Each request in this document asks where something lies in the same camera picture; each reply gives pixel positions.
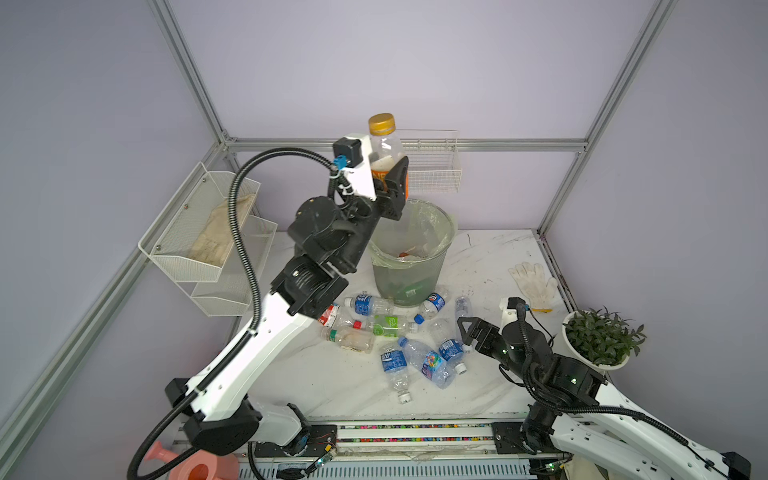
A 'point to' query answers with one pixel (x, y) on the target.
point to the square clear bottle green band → (350, 338)
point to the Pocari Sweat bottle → (394, 361)
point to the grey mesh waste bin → (409, 287)
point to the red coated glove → (200, 465)
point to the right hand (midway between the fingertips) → (465, 326)
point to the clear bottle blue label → (453, 351)
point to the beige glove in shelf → (217, 234)
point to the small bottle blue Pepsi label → (433, 304)
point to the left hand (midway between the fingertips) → (391, 158)
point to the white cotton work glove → (539, 291)
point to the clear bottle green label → (390, 326)
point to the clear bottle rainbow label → (433, 366)
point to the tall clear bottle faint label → (463, 308)
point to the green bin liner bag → (423, 234)
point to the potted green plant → (602, 339)
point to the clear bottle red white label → (331, 316)
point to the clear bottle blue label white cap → (370, 305)
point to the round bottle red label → (404, 254)
